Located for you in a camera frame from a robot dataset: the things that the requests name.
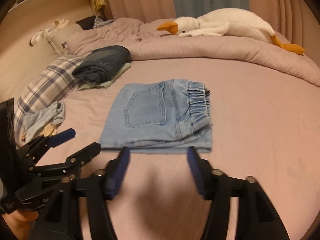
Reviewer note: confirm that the light blue folded shorts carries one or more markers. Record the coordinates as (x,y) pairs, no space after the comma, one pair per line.
(55,114)

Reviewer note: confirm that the plaid pillow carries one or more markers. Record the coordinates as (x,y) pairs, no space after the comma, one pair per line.
(52,85)

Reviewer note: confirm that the beige pillow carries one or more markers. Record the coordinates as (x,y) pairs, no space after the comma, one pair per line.
(57,39)

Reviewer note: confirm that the dark clothes near headboard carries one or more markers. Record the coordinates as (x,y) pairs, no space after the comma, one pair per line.
(93,22)

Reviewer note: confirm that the small white plush toy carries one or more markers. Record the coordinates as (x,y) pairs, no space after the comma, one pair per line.
(56,25)

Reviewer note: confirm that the pink curtain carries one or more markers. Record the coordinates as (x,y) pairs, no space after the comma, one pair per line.
(297,20)

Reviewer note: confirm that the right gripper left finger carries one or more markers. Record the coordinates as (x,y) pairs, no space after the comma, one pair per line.
(62,216)

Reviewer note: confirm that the folded dark denim pants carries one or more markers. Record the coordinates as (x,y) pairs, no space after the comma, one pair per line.
(101,65)

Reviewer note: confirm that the left hand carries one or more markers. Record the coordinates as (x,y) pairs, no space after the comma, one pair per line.
(20,222)

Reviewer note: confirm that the light blue denim pants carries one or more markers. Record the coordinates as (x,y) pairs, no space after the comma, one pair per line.
(164,117)

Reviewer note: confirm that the pink quilted duvet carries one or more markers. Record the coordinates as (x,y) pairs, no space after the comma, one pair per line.
(146,43)

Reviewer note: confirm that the white goose plush toy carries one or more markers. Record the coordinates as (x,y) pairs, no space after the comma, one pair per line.
(228,21)

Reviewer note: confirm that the cartoon print cream garment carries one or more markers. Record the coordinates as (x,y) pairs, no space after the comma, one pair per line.
(48,130)

